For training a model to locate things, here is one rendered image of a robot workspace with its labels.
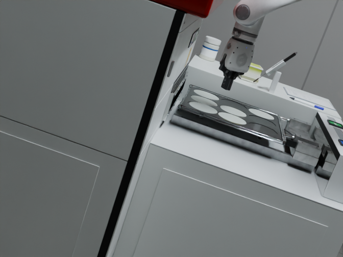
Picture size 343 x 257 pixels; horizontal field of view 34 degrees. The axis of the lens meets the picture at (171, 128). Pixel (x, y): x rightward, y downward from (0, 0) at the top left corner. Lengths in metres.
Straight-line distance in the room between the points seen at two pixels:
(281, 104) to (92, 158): 0.97
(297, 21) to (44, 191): 2.49
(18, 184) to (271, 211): 0.72
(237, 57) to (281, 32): 1.85
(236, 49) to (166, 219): 0.59
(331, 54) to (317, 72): 0.13
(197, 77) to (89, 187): 0.86
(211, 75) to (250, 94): 0.17
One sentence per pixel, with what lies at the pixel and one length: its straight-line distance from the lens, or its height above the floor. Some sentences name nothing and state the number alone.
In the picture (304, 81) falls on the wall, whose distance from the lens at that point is 3.70.
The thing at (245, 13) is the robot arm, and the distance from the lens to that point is 1.76.
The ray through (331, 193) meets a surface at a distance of 1.72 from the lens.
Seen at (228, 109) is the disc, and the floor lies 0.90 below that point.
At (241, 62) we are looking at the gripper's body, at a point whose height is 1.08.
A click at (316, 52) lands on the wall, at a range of 3.68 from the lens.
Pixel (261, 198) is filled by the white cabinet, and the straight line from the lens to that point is 1.65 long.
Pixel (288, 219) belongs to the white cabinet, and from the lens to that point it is 1.67.
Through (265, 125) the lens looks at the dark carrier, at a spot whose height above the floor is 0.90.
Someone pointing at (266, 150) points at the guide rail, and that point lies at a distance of 1.88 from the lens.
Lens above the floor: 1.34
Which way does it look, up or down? 17 degrees down
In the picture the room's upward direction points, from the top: 19 degrees clockwise
